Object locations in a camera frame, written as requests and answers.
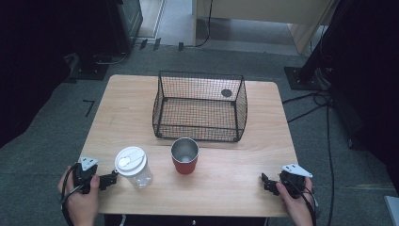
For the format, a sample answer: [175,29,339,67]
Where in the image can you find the left hand-held gripper cable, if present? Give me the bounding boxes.
[59,163,86,226]

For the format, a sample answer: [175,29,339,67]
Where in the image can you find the person's right hand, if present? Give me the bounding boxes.
[275,176,315,221]

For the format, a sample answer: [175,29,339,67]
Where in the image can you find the person's dark clothing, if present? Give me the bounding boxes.
[104,214,268,226]

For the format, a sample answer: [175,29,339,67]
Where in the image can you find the black metal stand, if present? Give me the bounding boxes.
[66,52,111,83]
[283,0,357,92]

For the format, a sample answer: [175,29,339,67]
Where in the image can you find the beige wooden furniture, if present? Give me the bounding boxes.
[191,0,342,57]

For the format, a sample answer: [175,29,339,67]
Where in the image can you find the white box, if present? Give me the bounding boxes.
[383,195,399,226]

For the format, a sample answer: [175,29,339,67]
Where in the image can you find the long black floor cable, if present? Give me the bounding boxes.
[324,93,337,226]

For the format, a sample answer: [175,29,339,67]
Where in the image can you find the clear plastic cup white lid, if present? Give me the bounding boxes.
[114,145,154,190]

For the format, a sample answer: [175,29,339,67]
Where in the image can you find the right hand-held gripper cable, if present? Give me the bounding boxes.
[290,180,318,226]

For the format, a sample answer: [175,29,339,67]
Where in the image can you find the black hanging cable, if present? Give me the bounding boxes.
[193,0,215,49]

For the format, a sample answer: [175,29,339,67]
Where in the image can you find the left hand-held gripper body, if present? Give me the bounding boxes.
[72,156,102,195]

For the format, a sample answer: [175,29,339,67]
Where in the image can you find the dark curtain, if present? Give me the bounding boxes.
[0,0,111,149]
[323,0,399,197]

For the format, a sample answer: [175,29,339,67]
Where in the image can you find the black wire mesh basket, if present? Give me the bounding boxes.
[152,70,248,143]

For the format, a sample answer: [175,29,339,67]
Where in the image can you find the person's left hand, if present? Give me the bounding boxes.
[57,166,101,219]

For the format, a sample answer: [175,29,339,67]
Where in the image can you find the red metal cup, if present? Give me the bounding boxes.
[170,137,200,176]

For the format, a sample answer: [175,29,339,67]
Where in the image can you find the dark cabinet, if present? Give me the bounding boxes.
[105,0,145,57]

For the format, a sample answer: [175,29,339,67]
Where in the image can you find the hand-held gripper cable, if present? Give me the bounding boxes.
[59,163,86,226]
[290,180,318,226]

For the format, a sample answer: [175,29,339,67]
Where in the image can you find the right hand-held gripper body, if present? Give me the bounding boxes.
[275,163,314,200]

